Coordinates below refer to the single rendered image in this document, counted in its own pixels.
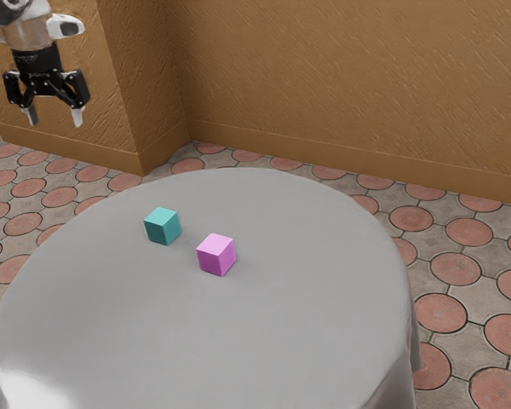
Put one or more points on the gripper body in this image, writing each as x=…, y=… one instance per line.
x=38, y=68

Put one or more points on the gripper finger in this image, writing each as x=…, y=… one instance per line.
x=17, y=91
x=74, y=91

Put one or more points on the teal block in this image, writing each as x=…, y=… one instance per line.
x=162, y=225

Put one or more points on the pink block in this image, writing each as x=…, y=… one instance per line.
x=216, y=255

